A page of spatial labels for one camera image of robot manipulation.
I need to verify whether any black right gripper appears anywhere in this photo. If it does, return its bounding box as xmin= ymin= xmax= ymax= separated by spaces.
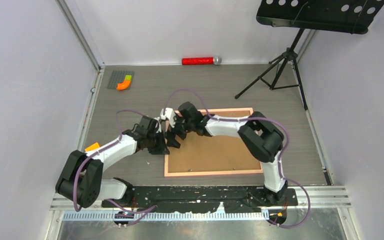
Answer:
xmin=165 ymin=111 xmax=195 ymax=148

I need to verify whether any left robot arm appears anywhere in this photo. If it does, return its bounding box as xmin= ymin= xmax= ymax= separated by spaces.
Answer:
xmin=55 ymin=116 xmax=169 ymax=212

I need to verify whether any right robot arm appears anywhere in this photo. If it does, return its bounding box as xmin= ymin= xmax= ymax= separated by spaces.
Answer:
xmin=160 ymin=101 xmax=288 ymax=205

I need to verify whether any orange curved toy block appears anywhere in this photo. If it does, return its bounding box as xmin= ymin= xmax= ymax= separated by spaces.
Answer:
xmin=115 ymin=79 xmax=132 ymax=91

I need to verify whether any green toy brick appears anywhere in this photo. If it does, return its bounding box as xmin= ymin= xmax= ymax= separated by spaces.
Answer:
xmin=124 ymin=74 xmax=133 ymax=82

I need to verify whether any grey building baseplate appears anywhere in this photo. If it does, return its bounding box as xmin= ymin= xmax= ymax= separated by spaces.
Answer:
xmin=107 ymin=70 xmax=135 ymax=90

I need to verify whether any red glitter microphone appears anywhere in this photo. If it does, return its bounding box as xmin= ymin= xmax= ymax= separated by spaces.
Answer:
xmin=181 ymin=56 xmax=222 ymax=66

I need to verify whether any black music stand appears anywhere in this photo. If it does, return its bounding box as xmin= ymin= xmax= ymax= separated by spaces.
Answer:
xmin=235 ymin=0 xmax=384 ymax=111

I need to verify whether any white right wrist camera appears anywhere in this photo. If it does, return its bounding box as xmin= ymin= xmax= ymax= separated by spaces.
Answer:
xmin=159 ymin=107 xmax=178 ymax=128

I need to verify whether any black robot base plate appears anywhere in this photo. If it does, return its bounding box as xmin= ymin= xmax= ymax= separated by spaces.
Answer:
xmin=114 ymin=185 xmax=298 ymax=214

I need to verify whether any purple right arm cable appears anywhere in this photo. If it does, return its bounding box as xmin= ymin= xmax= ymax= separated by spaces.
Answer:
xmin=163 ymin=88 xmax=312 ymax=230

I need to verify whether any aluminium rail frame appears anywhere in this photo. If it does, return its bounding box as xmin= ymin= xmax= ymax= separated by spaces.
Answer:
xmin=50 ymin=185 xmax=352 ymax=222

